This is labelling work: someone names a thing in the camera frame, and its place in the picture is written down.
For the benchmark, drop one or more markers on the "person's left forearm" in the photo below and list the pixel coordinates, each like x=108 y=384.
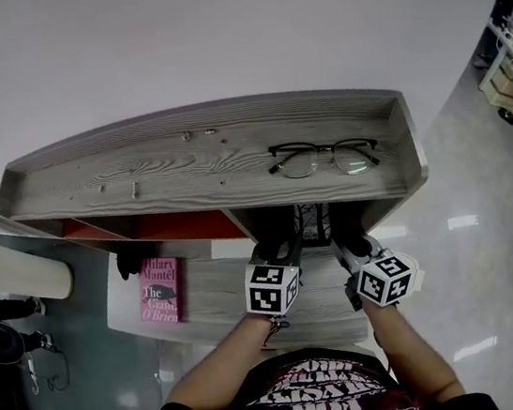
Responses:
x=221 y=360

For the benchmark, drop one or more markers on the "pink book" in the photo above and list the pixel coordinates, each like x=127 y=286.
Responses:
x=160 y=291

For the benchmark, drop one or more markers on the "white cylindrical bin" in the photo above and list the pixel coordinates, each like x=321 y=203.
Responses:
x=14 y=266

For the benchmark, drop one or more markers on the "black picture frame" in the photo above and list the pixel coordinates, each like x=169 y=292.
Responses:
x=312 y=222

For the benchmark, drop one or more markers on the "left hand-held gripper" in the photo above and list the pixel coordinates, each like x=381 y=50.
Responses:
x=269 y=292

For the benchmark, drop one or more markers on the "cardboard box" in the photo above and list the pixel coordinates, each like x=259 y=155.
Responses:
x=510 y=85

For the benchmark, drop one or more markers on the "black-rimmed eyeglasses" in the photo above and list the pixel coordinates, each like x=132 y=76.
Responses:
x=323 y=157

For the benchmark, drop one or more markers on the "grey wooden shelf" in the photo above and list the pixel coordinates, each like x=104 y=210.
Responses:
x=195 y=170

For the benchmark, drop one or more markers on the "metal screw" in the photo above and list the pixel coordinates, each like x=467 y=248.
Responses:
x=135 y=189
x=208 y=131
x=186 y=136

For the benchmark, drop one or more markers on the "person's right forearm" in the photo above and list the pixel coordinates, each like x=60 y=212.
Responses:
x=410 y=353

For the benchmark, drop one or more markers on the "black printed t-shirt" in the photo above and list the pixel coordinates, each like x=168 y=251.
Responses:
x=321 y=398

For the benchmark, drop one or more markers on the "white office desk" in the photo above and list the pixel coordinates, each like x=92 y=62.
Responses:
x=507 y=55

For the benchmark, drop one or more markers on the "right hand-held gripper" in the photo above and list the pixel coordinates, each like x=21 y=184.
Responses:
x=383 y=281

